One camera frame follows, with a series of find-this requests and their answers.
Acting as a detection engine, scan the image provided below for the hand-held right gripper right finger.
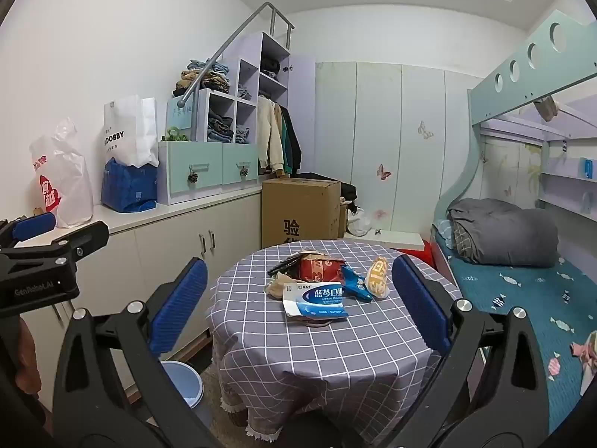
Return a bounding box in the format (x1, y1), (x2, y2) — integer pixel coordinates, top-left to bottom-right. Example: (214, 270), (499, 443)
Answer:
(387, 254), (551, 448)

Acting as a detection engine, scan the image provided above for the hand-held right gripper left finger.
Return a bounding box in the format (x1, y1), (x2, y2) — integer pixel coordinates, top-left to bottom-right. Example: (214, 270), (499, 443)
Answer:
(52, 258), (220, 448)

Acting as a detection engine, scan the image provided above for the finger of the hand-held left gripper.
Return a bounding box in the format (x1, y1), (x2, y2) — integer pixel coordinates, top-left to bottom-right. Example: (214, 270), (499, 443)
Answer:
(9, 221), (110, 267)
(0, 212), (57, 248)

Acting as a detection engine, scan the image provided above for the yellow white snack packet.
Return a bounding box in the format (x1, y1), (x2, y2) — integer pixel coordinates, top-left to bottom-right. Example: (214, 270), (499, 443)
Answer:
(364, 256), (391, 299)

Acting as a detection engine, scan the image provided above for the blue wrapper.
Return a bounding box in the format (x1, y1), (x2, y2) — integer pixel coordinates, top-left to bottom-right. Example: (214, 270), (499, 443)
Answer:
(340, 265), (374, 302)

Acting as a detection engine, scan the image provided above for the light blue waste bin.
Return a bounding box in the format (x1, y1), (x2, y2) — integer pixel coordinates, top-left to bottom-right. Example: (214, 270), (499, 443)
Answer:
(161, 360), (204, 409)

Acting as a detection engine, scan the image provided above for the beige wrapper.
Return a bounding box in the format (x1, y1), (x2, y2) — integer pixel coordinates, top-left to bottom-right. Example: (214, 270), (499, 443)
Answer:
(265, 273), (304, 298)

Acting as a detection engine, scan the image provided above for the white blue medicine box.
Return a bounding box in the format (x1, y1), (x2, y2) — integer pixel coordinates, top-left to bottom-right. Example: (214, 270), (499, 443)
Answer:
(282, 282), (350, 320)

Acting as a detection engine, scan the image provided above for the red snack packet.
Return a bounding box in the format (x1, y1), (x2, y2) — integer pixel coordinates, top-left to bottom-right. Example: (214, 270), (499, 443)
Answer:
(298, 248), (347, 286)

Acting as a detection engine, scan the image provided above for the black snack wrapper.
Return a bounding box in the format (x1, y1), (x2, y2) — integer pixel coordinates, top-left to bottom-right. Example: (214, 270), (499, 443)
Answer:
(267, 253), (309, 276)

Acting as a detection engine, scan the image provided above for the white red printed plastic bag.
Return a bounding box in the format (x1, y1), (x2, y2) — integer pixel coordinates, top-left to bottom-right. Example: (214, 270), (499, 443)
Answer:
(29, 118), (94, 228)

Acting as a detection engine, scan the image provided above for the red stool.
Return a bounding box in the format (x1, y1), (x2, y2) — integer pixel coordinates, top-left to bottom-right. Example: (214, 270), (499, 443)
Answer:
(396, 238), (437, 268)

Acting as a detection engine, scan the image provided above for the white cabinet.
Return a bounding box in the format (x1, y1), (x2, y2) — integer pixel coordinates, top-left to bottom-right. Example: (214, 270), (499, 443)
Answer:
(0, 182), (264, 402)

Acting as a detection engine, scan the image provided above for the blue bag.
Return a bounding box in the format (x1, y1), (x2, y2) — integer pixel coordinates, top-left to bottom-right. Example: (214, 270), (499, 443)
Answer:
(101, 158), (158, 213)

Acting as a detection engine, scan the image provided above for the white low platform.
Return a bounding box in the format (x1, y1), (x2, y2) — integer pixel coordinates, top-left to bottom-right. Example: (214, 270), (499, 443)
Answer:
(344, 230), (425, 251)

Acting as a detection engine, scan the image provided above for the blue checked pillow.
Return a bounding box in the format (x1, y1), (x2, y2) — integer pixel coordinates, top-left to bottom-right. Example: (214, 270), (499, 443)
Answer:
(436, 219), (456, 249)

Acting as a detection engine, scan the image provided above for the teal printed bed sheet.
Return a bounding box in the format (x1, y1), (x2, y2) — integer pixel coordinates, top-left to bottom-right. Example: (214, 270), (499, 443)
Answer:
(438, 233), (597, 435)

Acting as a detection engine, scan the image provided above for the grey checked tablecloth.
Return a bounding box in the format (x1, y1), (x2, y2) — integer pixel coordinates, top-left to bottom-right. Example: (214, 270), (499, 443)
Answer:
(206, 239), (463, 444)

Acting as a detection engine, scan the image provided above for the small white plastic bag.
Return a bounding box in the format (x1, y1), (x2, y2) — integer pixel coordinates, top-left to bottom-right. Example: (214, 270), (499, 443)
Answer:
(347, 208), (374, 237)

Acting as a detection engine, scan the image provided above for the grey duvet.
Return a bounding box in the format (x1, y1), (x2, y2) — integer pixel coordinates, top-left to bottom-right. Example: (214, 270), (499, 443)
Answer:
(448, 197), (559, 268)

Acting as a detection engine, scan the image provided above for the white paper bag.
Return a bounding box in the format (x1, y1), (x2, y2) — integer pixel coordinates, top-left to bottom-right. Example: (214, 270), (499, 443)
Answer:
(103, 94), (160, 167)

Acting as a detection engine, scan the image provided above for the mint drawer unit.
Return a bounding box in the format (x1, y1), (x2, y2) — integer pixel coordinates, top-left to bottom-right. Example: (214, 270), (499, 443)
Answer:
(157, 141), (259, 205)

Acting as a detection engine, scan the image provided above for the black chair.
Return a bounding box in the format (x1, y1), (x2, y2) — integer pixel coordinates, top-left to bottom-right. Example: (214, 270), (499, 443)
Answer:
(261, 408), (390, 448)

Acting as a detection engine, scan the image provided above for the light blue card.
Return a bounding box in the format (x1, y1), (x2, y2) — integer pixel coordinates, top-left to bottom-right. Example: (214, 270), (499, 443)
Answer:
(167, 96), (197, 131)

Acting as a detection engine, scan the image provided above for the large cardboard box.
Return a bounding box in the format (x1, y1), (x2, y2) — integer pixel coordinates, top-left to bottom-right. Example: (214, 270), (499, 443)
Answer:
(261, 177), (341, 249)

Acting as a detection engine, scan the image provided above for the pale green wardrobe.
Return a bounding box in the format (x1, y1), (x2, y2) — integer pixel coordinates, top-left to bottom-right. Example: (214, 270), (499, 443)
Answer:
(315, 60), (486, 244)

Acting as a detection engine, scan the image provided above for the cream hanging jacket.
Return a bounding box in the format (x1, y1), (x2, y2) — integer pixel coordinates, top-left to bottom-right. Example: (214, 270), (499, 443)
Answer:
(258, 98), (284, 174)

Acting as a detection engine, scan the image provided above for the stack of folded clothes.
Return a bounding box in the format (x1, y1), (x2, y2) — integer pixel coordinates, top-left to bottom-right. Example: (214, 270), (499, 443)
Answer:
(174, 58), (231, 99)

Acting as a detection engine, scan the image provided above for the green hanging garment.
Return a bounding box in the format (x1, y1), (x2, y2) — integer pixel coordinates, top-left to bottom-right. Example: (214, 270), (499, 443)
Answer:
(279, 105), (293, 171)

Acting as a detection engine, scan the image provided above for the black hanging jacket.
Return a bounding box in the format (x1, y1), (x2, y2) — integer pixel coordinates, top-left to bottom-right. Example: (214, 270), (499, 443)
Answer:
(282, 107), (303, 174)

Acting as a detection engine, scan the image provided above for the grey metal handrail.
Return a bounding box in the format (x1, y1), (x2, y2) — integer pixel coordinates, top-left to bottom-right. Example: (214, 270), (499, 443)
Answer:
(177, 2), (296, 108)

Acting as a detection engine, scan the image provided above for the purple cubby shelf unit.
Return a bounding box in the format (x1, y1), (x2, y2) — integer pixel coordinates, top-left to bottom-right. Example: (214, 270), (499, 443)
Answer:
(196, 32), (292, 146)

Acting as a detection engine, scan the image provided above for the purple cupboard door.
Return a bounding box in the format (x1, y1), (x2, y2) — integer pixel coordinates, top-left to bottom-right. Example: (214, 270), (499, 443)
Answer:
(288, 53), (317, 178)

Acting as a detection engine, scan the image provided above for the brown object on bunk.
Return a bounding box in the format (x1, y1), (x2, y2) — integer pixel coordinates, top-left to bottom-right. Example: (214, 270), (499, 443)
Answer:
(534, 96), (559, 120)

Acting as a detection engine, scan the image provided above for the mint bunk bed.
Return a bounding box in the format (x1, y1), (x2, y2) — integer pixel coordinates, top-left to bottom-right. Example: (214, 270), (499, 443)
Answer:
(431, 9), (597, 436)

